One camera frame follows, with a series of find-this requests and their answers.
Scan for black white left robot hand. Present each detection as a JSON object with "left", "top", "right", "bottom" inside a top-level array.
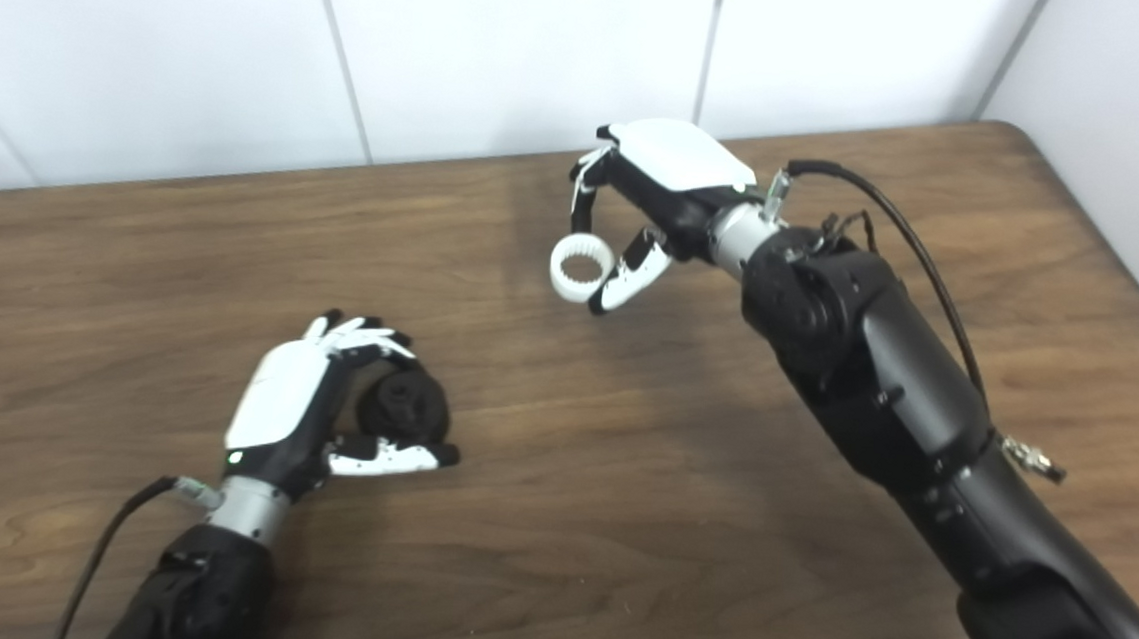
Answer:
[{"left": 219, "top": 302, "right": 471, "bottom": 513}]

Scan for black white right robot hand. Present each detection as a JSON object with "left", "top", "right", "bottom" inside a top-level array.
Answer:
[{"left": 560, "top": 112, "right": 761, "bottom": 327}]

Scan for round black plastic part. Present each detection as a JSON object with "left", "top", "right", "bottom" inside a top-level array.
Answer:
[{"left": 353, "top": 365, "right": 455, "bottom": 444}]

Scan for white plastic ring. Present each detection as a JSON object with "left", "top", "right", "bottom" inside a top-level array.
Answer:
[{"left": 547, "top": 230, "right": 620, "bottom": 307}]

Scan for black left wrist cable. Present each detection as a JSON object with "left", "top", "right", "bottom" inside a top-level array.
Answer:
[{"left": 54, "top": 468, "right": 224, "bottom": 639}]

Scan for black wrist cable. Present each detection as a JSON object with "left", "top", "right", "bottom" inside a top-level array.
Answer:
[
  {"left": 745, "top": 156, "right": 1088, "bottom": 486},
  {"left": 54, "top": 468, "right": 224, "bottom": 639}
]

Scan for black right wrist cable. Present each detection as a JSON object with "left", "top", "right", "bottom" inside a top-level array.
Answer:
[{"left": 745, "top": 156, "right": 1088, "bottom": 486}]

